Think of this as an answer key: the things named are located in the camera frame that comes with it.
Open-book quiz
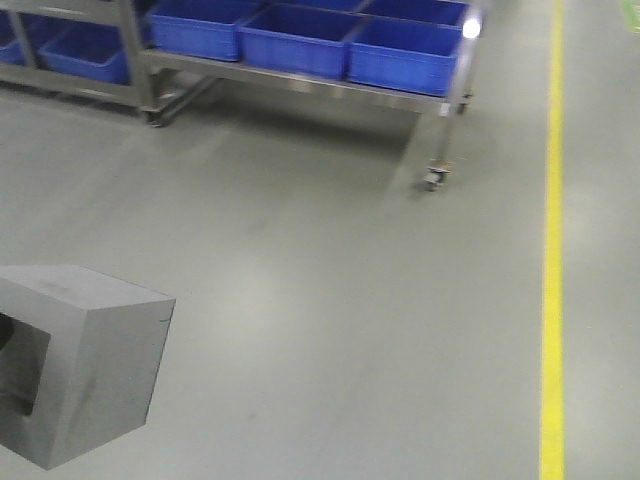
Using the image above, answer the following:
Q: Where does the gray hollow square base block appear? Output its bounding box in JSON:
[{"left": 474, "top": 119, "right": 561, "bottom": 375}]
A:
[{"left": 1, "top": 264, "right": 176, "bottom": 470}]

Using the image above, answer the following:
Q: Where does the blue bin on cart middle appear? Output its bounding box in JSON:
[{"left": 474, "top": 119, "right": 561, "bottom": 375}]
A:
[{"left": 239, "top": 4, "right": 361, "bottom": 80}]

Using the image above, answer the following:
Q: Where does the blue bin on cart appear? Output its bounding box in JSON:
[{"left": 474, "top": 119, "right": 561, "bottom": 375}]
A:
[
  {"left": 347, "top": 17, "right": 462, "bottom": 97},
  {"left": 148, "top": 1, "right": 264, "bottom": 62},
  {"left": 239, "top": 4, "right": 361, "bottom": 80}
]

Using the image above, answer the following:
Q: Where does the blue bin on cart right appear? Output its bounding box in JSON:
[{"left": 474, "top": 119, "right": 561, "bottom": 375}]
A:
[{"left": 347, "top": 17, "right": 462, "bottom": 97}]

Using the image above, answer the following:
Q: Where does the blue bin on cart left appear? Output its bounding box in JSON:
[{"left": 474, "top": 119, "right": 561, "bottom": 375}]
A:
[{"left": 148, "top": 1, "right": 264, "bottom": 62}]

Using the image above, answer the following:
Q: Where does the steel cart with casters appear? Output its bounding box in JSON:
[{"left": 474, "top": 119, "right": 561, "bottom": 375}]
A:
[{"left": 1, "top": 1, "right": 486, "bottom": 190}]

